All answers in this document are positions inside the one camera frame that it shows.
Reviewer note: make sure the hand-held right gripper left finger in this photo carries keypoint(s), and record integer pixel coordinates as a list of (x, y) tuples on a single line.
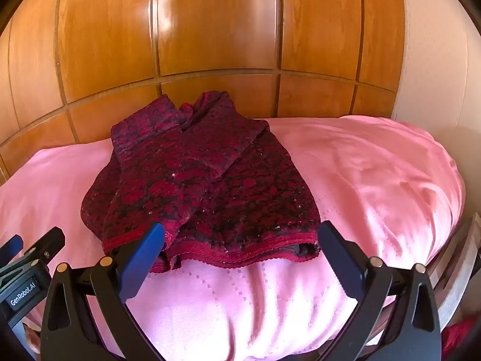
[(144, 255)]

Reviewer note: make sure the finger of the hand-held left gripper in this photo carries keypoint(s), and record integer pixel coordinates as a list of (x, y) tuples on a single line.
[(49, 244), (11, 246)]

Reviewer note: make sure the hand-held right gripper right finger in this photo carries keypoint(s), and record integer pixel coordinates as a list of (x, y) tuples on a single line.
[(338, 259)]

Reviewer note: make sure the red black patterned sweater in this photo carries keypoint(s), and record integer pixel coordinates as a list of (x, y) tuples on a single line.
[(225, 195)]

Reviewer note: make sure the pink bedspread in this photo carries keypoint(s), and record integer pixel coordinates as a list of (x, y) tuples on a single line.
[(375, 180)]

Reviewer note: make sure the red cloth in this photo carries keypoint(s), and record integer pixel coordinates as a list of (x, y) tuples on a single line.
[(464, 336)]

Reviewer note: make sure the wooden panelled wardrobe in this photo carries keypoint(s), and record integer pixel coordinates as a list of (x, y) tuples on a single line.
[(218, 26)]

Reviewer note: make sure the wooden bed frame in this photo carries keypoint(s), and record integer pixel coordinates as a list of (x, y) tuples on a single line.
[(462, 255)]

